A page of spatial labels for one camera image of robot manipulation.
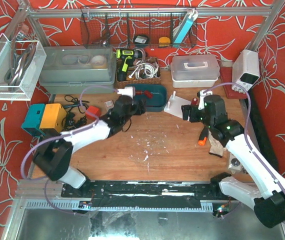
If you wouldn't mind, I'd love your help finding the large red spring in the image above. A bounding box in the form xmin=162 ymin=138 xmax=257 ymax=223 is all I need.
xmin=144 ymin=90 xmax=153 ymax=99

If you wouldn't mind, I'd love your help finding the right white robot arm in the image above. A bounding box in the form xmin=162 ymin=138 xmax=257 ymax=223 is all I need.
xmin=181 ymin=94 xmax=285 ymax=229

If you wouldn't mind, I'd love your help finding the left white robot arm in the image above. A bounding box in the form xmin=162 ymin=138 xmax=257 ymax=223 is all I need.
xmin=32 ymin=95 xmax=146 ymax=189

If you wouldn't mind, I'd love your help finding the small red spring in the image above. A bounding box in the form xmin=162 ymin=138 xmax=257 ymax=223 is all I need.
xmin=135 ymin=90 xmax=145 ymax=96

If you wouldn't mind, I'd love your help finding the white peg board fixture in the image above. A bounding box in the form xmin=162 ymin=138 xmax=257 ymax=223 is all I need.
xmin=163 ymin=90 xmax=191 ymax=119

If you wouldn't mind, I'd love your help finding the small grey metal plate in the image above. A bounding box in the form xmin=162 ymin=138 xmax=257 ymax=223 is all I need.
xmin=104 ymin=100 xmax=114 ymax=109

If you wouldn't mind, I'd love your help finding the teal plastic tray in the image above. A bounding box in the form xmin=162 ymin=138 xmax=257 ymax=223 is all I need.
xmin=127 ymin=83 xmax=167 ymax=112

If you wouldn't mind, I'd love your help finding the wicker basket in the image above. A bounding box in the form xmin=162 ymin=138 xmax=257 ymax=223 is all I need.
xmin=114 ymin=57 xmax=161 ymax=89

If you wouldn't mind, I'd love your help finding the orange black screwdriver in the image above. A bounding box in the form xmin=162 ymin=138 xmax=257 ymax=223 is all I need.
xmin=198 ymin=126 xmax=209 ymax=146

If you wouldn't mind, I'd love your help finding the red small block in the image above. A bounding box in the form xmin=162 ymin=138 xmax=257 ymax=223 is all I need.
xmin=85 ymin=105 xmax=102 ymax=120

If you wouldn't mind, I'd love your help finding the white plastic storage box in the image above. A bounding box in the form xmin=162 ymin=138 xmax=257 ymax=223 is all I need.
xmin=170 ymin=54 xmax=220 ymax=88

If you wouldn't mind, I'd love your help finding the red book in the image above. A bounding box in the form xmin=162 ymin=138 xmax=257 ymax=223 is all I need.
xmin=220 ymin=66 xmax=247 ymax=100

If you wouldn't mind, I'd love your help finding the white power supply unit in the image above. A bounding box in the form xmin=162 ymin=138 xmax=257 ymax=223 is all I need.
xmin=231 ymin=49 xmax=260 ymax=94

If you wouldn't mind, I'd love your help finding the black round tin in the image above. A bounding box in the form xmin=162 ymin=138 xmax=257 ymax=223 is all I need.
xmin=133 ymin=34 xmax=150 ymax=48

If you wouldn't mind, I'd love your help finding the yellow tape measure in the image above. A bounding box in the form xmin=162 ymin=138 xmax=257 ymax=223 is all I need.
xmin=158 ymin=36 xmax=171 ymax=48

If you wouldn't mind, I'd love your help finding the grey plastic toolbox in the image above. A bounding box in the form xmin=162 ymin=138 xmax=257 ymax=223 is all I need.
xmin=39 ymin=46 xmax=117 ymax=95

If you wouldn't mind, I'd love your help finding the yellow soldering station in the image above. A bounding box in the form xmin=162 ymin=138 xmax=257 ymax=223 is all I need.
xmin=39 ymin=103 xmax=67 ymax=136

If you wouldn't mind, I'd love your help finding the teal box device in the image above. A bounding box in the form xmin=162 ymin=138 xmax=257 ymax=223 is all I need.
xmin=21 ymin=103 xmax=46 ymax=137

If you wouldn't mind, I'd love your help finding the blue white flat box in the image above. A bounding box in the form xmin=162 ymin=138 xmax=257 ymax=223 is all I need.
xmin=172 ymin=8 xmax=199 ymax=48

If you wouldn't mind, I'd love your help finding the clear acrylic box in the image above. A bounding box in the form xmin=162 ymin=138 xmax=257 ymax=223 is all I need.
xmin=0 ymin=34 xmax=47 ymax=101

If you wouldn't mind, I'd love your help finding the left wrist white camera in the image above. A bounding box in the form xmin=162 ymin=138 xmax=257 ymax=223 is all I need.
xmin=116 ymin=86 xmax=136 ymax=99

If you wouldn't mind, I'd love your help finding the white coiled cable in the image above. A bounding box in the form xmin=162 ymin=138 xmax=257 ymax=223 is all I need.
xmin=128 ymin=62 xmax=160 ymax=80

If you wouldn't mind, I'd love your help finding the yellow green cordless drill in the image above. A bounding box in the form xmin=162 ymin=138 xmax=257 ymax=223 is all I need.
xmin=116 ymin=48 xmax=145 ymax=82

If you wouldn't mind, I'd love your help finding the black cable duct strip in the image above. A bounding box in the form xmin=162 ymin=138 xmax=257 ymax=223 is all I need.
xmin=248 ymin=90 xmax=279 ymax=171

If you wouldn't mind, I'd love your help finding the black cable bundle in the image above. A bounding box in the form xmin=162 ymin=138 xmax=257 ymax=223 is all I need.
xmin=39 ymin=94 xmax=91 ymax=151

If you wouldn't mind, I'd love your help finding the black wire basket shelf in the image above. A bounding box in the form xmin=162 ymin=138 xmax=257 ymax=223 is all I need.
xmin=80 ymin=4 xmax=197 ymax=49

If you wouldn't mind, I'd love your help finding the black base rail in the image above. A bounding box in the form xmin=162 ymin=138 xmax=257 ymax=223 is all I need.
xmin=61 ymin=180 xmax=233 ymax=209

